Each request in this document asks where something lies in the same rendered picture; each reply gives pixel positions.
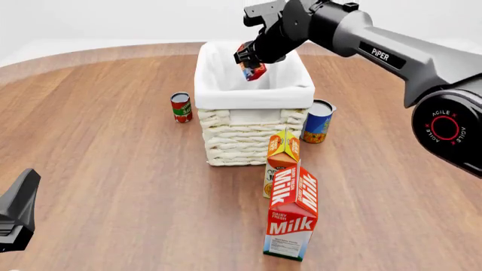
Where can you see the white woven basket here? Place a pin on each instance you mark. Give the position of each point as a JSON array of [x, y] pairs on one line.
[[233, 144]]

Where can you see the red and blue butter box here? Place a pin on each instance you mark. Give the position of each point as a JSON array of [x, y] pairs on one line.
[[254, 74]]

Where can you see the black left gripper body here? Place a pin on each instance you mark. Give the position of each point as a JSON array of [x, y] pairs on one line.
[[13, 235]]

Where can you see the orange juice carton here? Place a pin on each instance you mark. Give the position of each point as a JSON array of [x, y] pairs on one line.
[[283, 149]]

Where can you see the red tomato sauce can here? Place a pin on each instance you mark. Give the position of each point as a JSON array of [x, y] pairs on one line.
[[182, 108]]

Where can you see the red and white milk carton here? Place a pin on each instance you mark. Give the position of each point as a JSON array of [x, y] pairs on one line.
[[291, 223]]

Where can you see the black and grey right robot arm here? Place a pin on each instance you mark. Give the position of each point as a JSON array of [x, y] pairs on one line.
[[380, 42]]

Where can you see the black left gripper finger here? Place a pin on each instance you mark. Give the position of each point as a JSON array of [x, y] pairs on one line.
[[23, 194]]

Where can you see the blue printed food can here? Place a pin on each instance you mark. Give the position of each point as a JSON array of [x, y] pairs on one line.
[[317, 124]]

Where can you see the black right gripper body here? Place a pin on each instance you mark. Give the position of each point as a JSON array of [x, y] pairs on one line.
[[246, 56]]

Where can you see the white cloth basket liner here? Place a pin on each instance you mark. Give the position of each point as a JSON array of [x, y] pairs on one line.
[[226, 84]]

